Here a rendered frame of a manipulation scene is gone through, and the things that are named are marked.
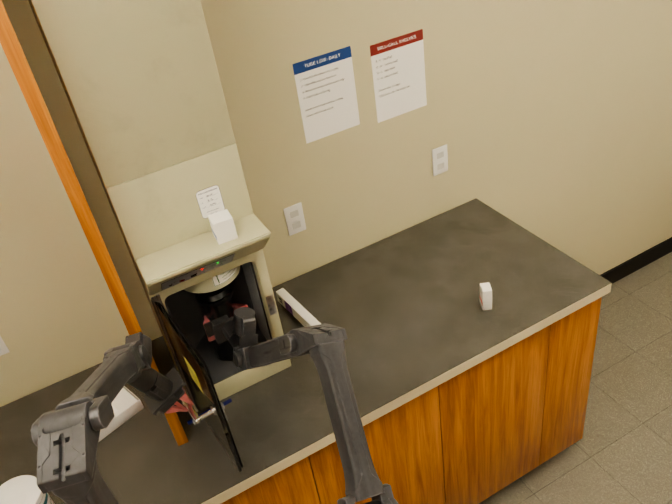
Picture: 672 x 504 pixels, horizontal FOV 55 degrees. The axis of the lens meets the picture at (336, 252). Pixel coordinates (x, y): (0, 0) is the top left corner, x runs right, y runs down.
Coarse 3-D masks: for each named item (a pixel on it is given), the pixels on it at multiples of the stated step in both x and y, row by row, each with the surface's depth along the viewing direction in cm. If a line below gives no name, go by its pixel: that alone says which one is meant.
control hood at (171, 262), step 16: (240, 224) 163; (256, 224) 162; (192, 240) 160; (208, 240) 159; (240, 240) 157; (256, 240) 158; (144, 256) 157; (160, 256) 156; (176, 256) 155; (192, 256) 154; (208, 256) 154; (224, 256) 157; (240, 256) 166; (144, 272) 152; (160, 272) 151; (176, 272) 151; (160, 288) 158
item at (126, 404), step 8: (120, 392) 195; (128, 392) 195; (120, 400) 193; (128, 400) 192; (136, 400) 192; (120, 408) 190; (128, 408) 190; (136, 408) 192; (120, 416) 188; (128, 416) 191; (112, 424) 187; (120, 424) 189; (104, 432) 186
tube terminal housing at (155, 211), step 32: (192, 160) 152; (224, 160) 156; (128, 192) 148; (160, 192) 152; (192, 192) 156; (224, 192) 160; (128, 224) 152; (160, 224) 156; (192, 224) 160; (256, 256) 174; (224, 384) 190
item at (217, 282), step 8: (224, 272) 175; (232, 272) 177; (208, 280) 173; (216, 280) 174; (224, 280) 175; (232, 280) 177; (192, 288) 175; (200, 288) 174; (208, 288) 174; (216, 288) 174
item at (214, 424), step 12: (168, 324) 157; (168, 336) 168; (180, 336) 150; (180, 348) 157; (180, 360) 168; (192, 360) 148; (204, 372) 142; (192, 384) 168; (204, 384) 148; (192, 396) 181; (204, 396) 157; (204, 408) 168; (216, 408) 149; (216, 420) 157; (216, 432) 168; (228, 444) 158; (228, 456) 169; (240, 468) 163
